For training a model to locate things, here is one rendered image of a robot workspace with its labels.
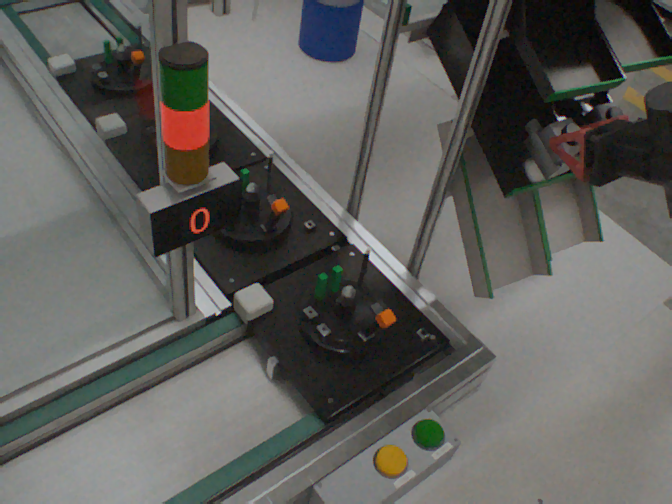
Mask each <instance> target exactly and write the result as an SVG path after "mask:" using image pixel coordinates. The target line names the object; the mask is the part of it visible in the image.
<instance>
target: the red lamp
mask: <svg viewBox="0 0 672 504"><path fill-rule="evenodd" d="M161 113H162V130H163V139H164V141H165V143H166V144H167V145H169V146H170V147H172V148H175V149H179V150H193V149H197V148H199V147H201V146H203V145H204V144H205V143H206V142H207V141H208V138H209V100H208V103H207V104H206V105H205V106H204V107H203V108H201V109H199V110H196V111H192V112H178V111H174V110H171V109H169V108H167V107H166V106H164V105H163V103H162V102H161Z"/></svg>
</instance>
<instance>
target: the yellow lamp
mask: <svg viewBox="0 0 672 504"><path fill-rule="evenodd" d="M163 146H164V162H165V173H166V176H167V177H168V178H169V179H170V180H171V181H173V182H175V183H177V184H182V185H192V184H196V183H199V182H201V181H203V180H204V179H205V178H206V177H207V175H208V173H209V138H208V141H207V142H206V143H205V144H204V145H203V146H201V147H199V148H197V149H193V150H179V149H175V148H172V147H170V146H169V145H167V144H166V143H165V141H164V139H163Z"/></svg>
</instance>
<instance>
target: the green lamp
mask: <svg viewBox="0 0 672 504"><path fill-rule="evenodd" d="M158 61H159V79H160V97H161V102H162V103H163V105H164V106H166V107H167V108H169V109H171V110H174V111H178V112H192V111H196V110H199V109H201V108H203V107H204V106H205V105H206V104H207V103H208V100H209V58H208V61H207V62H206V63H205V64H204V65H202V66H200V67H198V68H195V69H191V70H178V69H173V68H170V67H168V66H166V65H164V64H163V63H162V62H161V61H160V60H159V58H158Z"/></svg>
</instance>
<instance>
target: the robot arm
mask: <svg viewBox="0 0 672 504"><path fill-rule="evenodd" d="M644 105H645V110H646V115H647V119H646V118H641V117H638V120H637V121H634V122H631V121H629V117H628V116H627V115H622V116H618V117H615V118H611V119H608V120H604V121H601V122H597V123H594V124H590V125H586V126H583V127H579V128H580V129H581V130H578V131H574V132H570V133H566V134H562V135H558V136H555V137H551V138H550V139H549V148H550V149H551V150H552V151H553V152H554V153H555V154H557V155H558V156H559V157H560V158H561V159H562V160H563V161H564V162H565V163H566V164H567V166H568V167H569V168H570V170H571V171H572V172H573V173H574V175H575V176H576V177H577V179H578V180H579V181H581V182H587V181H589V184H590V185H592V186H596V187H601V186H604V185H606V184H608V183H610V182H613V181H615V180H617V179H619V178H622V177H628V178H631V179H635V180H639V181H643V182H647V183H650V184H654V185H658V186H662V187H664V191H665V197H666V202H667V208H668V211H669V217H670V218H671V219H672V81H670V82H666V83H662V84H660V85H657V86H655V87H653V88H652V89H650V90H649V91H648V92H647V93H646V94H645V96H644ZM649 131H650V134H649ZM569 141H576V142H578V143H580V161H578V160H576V159H575V158H574V157H572V156H571V155H570V154H569V153H567V152H566V151H565V150H563V149H562V148H561V147H560V146H559V143H564V142H569ZM593 166H594V171H593Z"/></svg>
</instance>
